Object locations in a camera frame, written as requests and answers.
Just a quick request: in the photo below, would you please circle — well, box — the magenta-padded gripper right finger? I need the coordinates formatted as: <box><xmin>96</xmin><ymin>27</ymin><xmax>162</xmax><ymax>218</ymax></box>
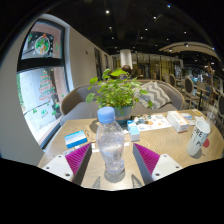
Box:
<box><xmin>132</xmin><ymin>142</ymin><xmax>184</xmax><ymax>186</ymax></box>

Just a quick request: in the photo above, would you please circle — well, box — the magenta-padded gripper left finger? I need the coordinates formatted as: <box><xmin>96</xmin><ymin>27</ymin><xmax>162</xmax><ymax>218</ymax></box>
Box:
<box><xmin>41</xmin><ymin>142</ymin><xmax>93</xmax><ymax>186</ymax></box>

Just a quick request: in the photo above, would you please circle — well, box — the clear blue-capped water bottle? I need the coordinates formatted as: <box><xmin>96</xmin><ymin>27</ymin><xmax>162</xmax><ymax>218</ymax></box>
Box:
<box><xmin>95</xmin><ymin>106</ymin><xmax>126</xmax><ymax>176</ymax></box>

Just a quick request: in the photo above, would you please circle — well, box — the blue flat card box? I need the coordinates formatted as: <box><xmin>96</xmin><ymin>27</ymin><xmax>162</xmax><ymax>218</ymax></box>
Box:
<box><xmin>64</xmin><ymin>129</ymin><xmax>89</xmax><ymax>150</ymax></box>

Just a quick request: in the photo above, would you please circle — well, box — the small blue white box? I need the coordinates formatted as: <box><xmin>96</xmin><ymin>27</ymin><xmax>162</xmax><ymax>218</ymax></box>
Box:
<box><xmin>126</xmin><ymin>119</ymin><xmax>141</xmax><ymax>143</ymax></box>

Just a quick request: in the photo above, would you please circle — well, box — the printed paper sheet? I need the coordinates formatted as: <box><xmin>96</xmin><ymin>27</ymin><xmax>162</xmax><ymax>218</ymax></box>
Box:
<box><xmin>132</xmin><ymin>113</ymin><xmax>173</xmax><ymax>132</ymax></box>

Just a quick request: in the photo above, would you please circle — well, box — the white paper cup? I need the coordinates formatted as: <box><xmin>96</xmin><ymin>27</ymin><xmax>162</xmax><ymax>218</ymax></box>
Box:
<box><xmin>185</xmin><ymin>119</ymin><xmax>212</xmax><ymax>158</ymax></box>

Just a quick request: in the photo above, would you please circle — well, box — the white rectangular carton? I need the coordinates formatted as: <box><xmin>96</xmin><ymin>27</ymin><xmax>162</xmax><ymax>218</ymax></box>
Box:
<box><xmin>166</xmin><ymin>110</ymin><xmax>190</xmax><ymax>134</ymax></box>

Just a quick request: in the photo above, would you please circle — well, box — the grey curved sofa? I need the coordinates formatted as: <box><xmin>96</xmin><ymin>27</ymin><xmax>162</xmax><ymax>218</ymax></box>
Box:
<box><xmin>59</xmin><ymin>78</ymin><xmax>186</xmax><ymax>127</ymax></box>

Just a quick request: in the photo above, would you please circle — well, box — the grey zigzag cushion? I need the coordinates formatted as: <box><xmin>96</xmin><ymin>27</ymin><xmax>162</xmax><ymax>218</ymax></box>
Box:
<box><xmin>132</xmin><ymin>80</ymin><xmax>173</xmax><ymax>111</ymax></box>

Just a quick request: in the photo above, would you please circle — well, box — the window with festive stickers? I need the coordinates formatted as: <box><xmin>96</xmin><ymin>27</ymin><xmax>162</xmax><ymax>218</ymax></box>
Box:
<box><xmin>16</xmin><ymin>18</ymin><xmax>70</xmax><ymax>150</ymax></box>

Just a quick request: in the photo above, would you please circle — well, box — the group of dining chairs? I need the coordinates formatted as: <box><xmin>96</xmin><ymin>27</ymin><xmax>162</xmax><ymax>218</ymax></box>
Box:
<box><xmin>167</xmin><ymin>72</ymin><xmax>224</xmax><ymax>126</ymax></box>

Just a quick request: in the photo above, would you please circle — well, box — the green potted plant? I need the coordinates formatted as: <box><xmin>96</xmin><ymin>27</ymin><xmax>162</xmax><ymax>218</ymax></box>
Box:
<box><xmin>85</xmin><ymin>67</ymin><xmax>155</xmax><ymax>127</ymax></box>

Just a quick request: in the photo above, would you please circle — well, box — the person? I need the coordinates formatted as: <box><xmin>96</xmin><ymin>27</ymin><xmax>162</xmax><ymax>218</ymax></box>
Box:
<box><xmin>121</xmin><ymin>64</ymin><xmax>133</xmax><ymax>76</ymax></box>

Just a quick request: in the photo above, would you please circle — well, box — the white round column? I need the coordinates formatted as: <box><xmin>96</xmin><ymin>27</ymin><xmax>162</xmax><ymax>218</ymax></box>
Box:
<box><xmin>119</xmin><ymin>48</ymin><xmax>134</xmax><ymax>70</ymax></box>

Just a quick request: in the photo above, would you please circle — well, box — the group of ceiling spotlights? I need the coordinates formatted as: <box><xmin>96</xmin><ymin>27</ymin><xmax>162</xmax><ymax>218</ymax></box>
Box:
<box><xmin>103</xmin><ymin>3</ymin><xmax>216</xmax><ymax>53</ymax></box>

